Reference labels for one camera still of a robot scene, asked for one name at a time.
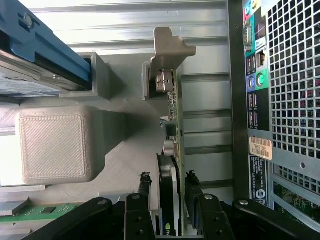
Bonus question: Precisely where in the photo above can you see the disk drive in blue caddy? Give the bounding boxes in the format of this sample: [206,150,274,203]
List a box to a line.
[0,0,92,96]

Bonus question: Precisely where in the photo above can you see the orange service tag sticker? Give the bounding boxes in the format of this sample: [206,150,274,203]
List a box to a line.
[249,135,274,161]

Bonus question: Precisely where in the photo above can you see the grey 3D printed parts rack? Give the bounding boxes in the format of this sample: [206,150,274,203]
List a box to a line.
[0,51,186,240]

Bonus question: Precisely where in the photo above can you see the grey metal PC case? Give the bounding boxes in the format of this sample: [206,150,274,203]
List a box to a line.
[226,0,320,232]

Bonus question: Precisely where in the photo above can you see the green motherboard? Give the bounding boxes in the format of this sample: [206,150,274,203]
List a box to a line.
[273,181,320,227]

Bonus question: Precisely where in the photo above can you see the black printed label sticker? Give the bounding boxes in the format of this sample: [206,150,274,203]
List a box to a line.
[249,155,268,208]

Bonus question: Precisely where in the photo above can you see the green RAM stick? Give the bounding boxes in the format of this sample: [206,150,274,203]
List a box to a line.
[0,202,85,224]

